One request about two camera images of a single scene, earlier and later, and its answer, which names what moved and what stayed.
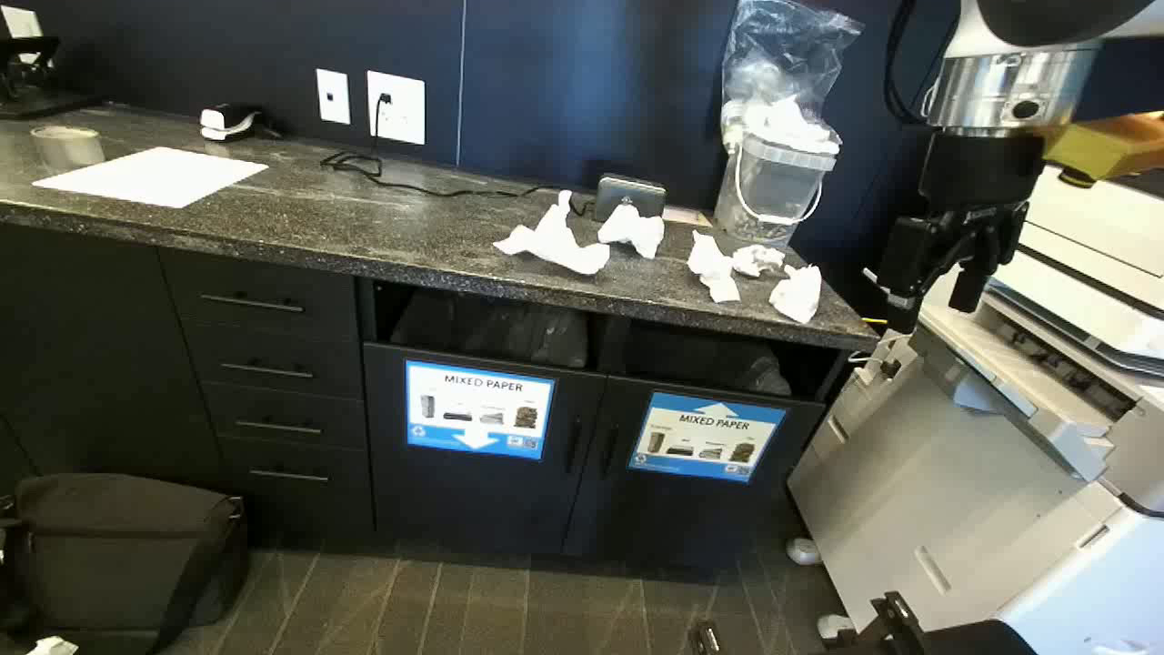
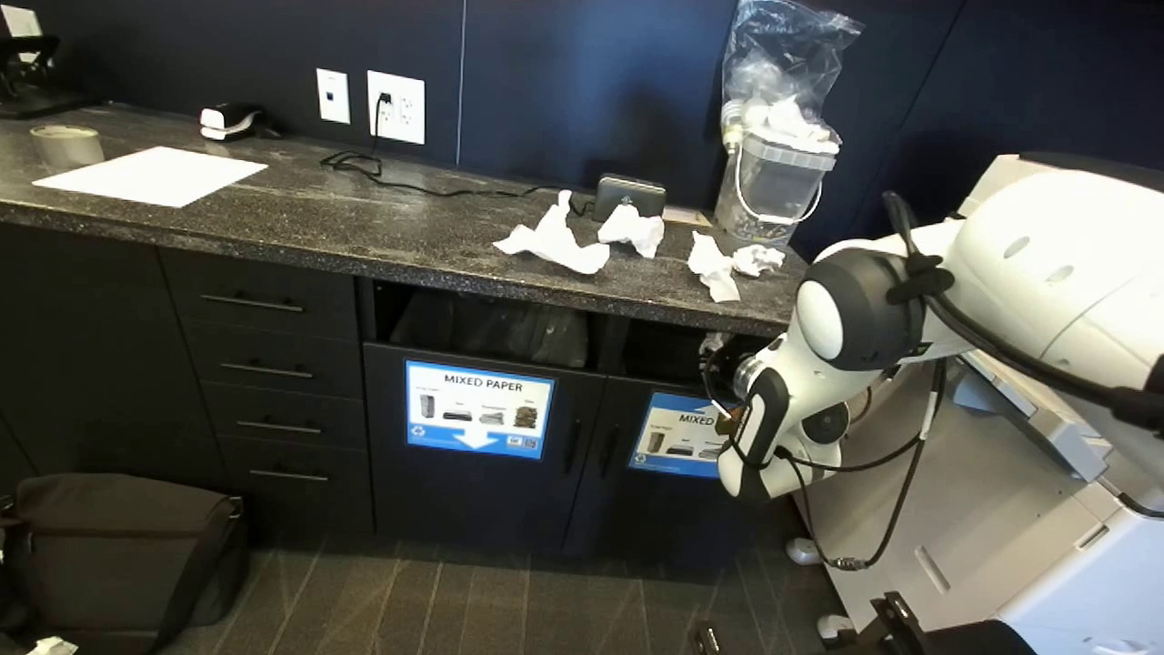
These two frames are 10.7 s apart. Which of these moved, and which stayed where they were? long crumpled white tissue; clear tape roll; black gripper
Moved: black gripper
Stayed: clear tape roll; long crumpled white tissue
